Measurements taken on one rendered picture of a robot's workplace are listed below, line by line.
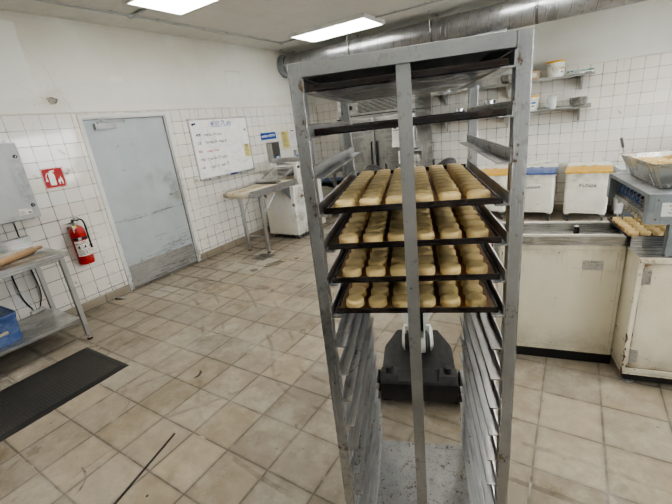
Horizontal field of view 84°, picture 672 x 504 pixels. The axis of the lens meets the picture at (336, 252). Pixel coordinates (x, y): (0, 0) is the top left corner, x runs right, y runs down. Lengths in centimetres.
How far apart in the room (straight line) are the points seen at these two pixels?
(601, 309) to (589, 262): 33
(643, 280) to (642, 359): 51
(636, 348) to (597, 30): 490
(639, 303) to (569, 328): 45
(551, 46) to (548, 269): 461
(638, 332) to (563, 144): 443
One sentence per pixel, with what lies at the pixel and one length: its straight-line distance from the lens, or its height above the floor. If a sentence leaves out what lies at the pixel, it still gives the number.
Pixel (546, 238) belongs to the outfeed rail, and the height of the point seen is 88.
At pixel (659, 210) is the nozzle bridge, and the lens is 254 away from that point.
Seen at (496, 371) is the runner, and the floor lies 104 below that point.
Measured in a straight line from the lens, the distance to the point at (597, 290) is 284.
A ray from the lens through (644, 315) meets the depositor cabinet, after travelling 276.
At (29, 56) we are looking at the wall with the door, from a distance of 503.
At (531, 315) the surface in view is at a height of 33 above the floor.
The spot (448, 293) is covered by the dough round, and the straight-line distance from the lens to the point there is 102.
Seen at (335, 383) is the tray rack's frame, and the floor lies 101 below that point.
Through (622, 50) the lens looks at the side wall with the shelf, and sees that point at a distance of 683.
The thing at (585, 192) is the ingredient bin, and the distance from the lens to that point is 627.
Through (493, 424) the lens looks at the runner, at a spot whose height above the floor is 86.
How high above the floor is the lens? 169
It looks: 19 degrees down
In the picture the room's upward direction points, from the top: 6 degrees counter-clockwise
